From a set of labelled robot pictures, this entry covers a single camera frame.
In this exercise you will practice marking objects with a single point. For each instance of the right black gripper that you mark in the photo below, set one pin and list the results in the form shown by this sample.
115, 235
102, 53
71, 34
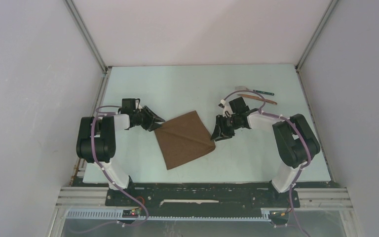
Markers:
219, 126

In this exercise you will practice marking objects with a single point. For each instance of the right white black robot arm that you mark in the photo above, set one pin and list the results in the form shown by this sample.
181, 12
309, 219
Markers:
296, 143

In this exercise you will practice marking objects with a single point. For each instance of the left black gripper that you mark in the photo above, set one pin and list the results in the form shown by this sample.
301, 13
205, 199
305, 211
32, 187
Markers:
150, 124

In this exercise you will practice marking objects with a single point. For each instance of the grey cable duct strip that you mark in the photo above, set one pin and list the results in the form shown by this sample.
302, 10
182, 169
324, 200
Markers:
117, 214

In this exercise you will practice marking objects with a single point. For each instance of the aluminium corner post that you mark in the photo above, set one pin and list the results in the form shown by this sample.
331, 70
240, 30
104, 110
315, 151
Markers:
77, 18
316, 34

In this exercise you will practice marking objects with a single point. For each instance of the right aluminium corner post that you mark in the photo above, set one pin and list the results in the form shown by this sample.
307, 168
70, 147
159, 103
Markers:
316, 34

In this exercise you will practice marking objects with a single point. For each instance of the brown cloth napkin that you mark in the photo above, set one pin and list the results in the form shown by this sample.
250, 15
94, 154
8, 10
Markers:
183, 139

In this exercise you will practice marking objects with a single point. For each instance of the brown wooden knife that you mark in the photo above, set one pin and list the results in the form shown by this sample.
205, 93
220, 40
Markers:
258, 98

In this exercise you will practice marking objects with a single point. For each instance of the aluminium frame profile front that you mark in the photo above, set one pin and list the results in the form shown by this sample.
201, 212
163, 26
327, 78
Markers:
74, 198

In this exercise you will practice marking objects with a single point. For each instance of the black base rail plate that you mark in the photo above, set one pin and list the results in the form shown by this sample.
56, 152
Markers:
203, 199

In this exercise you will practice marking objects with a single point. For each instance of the left aluminium corner post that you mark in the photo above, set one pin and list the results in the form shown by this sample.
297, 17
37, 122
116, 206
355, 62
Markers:
77, 18

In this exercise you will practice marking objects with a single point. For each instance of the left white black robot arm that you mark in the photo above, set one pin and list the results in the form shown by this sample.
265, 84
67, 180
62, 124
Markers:
96, 140

